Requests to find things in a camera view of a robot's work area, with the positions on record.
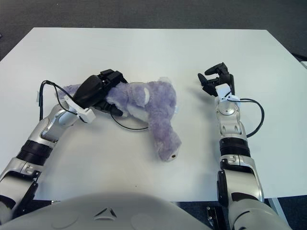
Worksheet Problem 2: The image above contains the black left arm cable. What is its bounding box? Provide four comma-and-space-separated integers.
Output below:
38, 80, 76, 120

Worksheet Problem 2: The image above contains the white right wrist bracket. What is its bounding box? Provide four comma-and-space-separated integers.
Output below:
215, 83, 240, 103

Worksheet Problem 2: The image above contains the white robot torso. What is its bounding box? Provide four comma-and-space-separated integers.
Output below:
4, 191, 212, 230

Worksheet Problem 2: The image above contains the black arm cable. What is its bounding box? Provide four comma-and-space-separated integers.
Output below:
239, 97, 265, 138
38, 80, 76, 120

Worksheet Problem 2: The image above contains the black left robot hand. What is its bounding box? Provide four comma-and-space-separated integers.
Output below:
71, 69, 130, 118

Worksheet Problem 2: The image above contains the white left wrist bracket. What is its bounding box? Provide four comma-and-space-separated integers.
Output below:
63, 95, 96, 123

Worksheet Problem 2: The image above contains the grey table leg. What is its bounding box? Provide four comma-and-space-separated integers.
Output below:
268, 198, 287, 230

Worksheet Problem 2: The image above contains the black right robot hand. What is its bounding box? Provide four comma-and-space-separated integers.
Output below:
198, 62, 235, 98

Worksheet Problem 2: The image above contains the purple plush bunny doll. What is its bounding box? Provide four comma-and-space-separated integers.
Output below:
57, 76, 182, 163

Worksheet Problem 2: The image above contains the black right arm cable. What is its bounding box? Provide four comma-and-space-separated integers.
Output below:
239, 97, 265, 138

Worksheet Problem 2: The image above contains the black metal stand bracket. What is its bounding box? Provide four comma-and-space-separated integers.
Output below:
206, 206, 227, 230

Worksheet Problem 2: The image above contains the white plate with black rim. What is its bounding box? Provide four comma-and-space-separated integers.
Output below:
110, 81, 151, 132

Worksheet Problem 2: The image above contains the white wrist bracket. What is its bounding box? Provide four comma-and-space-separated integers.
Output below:
215, 83, 240, 103
63, 95, 96, 123

